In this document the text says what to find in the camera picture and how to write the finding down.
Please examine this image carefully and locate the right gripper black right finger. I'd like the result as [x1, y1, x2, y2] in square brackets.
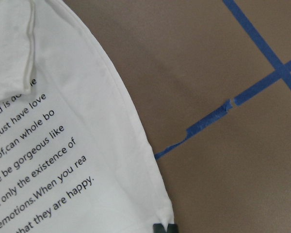
[167, 223, 178, 233]

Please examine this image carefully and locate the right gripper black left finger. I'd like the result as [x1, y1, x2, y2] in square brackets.
[153, 223, 166, 233]

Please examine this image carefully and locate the white long-sleeve printed t-shirt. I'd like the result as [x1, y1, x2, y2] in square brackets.
[0, 0, 174, 233]

